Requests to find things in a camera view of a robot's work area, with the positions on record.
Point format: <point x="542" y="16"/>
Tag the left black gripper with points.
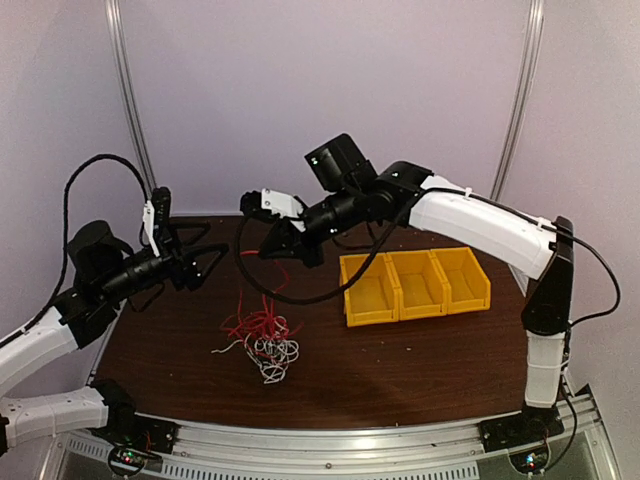
<point x="184" y="272"/>

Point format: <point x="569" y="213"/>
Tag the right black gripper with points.
<point x="283" y="243"/>

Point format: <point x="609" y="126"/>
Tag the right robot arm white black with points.
<point x="410" y="195"/>

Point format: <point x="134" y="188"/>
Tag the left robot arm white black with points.
<point x="107" y="273"/>

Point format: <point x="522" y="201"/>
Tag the left yellow bin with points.
<point x="375" y="297"/>

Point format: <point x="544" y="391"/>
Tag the yellow bin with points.
<point x="423" y="290"/>
<point x="469" y="287"/>
<point x="375" y="297"/>

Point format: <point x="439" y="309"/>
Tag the middle yellow bin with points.
<point x="423" y="290"/>

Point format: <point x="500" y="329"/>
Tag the right yellow bin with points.
<point x="469" y="287"/>

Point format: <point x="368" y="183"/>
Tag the left circuit board with leds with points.
<point x="123" y="461"/>

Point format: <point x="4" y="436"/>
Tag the circuit board with leds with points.
<point x="123" y="461"/>
<point x="530" y="462"/>

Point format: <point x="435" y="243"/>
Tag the right circuit board with leds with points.
<point x="530" y="462"/>

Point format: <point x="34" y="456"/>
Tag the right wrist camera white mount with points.
<point x="268" y="206"/>

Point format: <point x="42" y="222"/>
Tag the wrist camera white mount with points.
<point x="155" y="218"/>
<point x="268" y="206"/>

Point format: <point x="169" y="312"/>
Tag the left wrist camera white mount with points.
<point x="155" y="218"/>

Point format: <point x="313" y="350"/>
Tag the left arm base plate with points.
<point x="142" y="433"/>

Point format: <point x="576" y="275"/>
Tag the left aluminium frame post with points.
<point x="117" y="36"/>

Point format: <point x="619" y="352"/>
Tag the aluminium frame post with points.
<point x="117" y="36"/>
<point x="533" y="34"/>

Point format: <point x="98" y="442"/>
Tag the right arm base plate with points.
<point x="529" y="426"/>

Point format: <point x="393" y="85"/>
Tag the right aluminium frame post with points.
<point x="533" y="34"/>

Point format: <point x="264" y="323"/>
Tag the front aluminium rail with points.
<point x="450" y="450"/>

